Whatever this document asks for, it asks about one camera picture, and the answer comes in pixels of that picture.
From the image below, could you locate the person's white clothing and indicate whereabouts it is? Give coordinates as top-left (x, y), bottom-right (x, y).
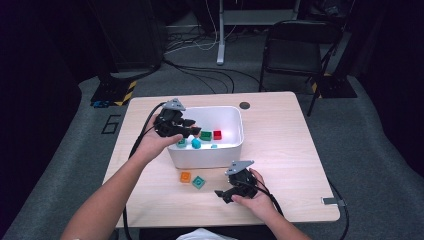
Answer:
top-left (176, 228), bottom-right (231, 240)

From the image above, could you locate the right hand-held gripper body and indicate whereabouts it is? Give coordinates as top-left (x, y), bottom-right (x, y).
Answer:
top-left (224, 160), bottom-right (260, 199)

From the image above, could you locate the dark cabinet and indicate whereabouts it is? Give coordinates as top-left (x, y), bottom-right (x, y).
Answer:
top-left (88, 0), bottom-right (166, 74)

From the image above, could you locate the white desk frame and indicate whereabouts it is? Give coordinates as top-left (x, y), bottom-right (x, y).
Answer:
top-left (216, 0), bottom-right (301, 66)

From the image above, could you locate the grey tape strip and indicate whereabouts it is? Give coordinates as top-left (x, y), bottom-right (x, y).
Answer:
top-left (320, 196), bottom-right (346, 207)

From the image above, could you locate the hand-held gripper black cable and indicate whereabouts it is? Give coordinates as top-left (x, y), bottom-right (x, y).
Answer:
top-left (121, 101), bottom-right (168, 240)
top-left (248, 179), bottom-right (350, 240)

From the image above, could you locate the person's left hand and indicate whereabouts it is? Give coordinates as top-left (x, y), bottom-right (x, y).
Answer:
top-left (134, 114), bottom-right (184, 164)

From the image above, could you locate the right hand-held gripper black cable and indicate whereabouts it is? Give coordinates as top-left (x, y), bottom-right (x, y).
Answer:
top-left (248, 179), bottom-right (350, 240)

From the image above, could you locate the white plastic storage box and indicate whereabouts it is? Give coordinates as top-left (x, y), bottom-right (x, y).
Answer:
top-left (166, 105), bottom-right (244, 170)

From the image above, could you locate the black folding chair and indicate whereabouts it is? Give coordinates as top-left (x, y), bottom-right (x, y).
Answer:
top-left (259, 19), bottom-right (344, 117)

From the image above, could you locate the person's right hand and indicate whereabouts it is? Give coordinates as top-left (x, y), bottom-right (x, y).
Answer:
top-left (231, 168), bottom-right (276, 221)

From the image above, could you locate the black floor cable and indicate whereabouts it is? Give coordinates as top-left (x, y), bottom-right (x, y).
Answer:
top-left (163, 58), bottom-right (262, 94)

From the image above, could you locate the white floor cable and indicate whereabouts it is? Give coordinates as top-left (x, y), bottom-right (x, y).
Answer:
top-left (164, 0), bottom-right (238, 55)

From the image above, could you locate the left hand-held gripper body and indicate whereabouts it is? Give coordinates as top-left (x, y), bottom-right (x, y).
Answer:
top-left (153, 98), bottom-right (187, 138)

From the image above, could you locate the black striped stand base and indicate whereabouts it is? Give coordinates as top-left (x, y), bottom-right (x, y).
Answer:
top-left (90, 73), bottom-right (138, 108)

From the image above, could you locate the left hand-held gripper black cable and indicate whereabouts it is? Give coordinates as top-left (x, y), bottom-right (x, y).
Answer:
top-left (121, 101), bottom-right (168, 240)

